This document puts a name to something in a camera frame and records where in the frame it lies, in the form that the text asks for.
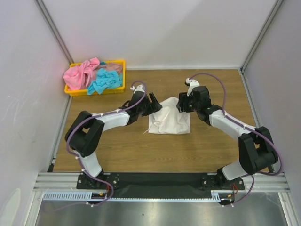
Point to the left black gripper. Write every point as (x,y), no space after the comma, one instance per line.
(153,107)

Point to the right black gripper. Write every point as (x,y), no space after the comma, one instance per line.
(184,103)

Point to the white green raglan t-shirt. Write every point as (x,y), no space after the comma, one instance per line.
(168,120)

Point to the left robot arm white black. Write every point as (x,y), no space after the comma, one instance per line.
(84,135)

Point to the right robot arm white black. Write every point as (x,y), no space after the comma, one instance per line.
(255,145)

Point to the cyan t-shirt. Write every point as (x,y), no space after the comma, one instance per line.
(105,80)

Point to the mauve t-shirt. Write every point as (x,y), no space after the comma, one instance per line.
(111,67)

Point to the yellow plastic bin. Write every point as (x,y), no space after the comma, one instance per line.
(83,92)

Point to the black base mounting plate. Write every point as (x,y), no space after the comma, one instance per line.
(170,183)

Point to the pink t-shirt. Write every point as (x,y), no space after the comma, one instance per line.
(80,76)

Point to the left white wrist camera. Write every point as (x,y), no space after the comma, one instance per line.
(139,88)

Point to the white slotted cable duct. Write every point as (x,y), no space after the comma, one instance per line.
(203,196)

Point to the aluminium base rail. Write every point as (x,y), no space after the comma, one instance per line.
(68,181)

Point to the right aluminium frame post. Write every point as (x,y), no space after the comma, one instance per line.
(271,16)

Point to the aluminium frame post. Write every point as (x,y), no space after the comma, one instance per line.
(53,29)
(271,16)

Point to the left aluminium frame post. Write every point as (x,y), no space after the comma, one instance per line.
(53,29)

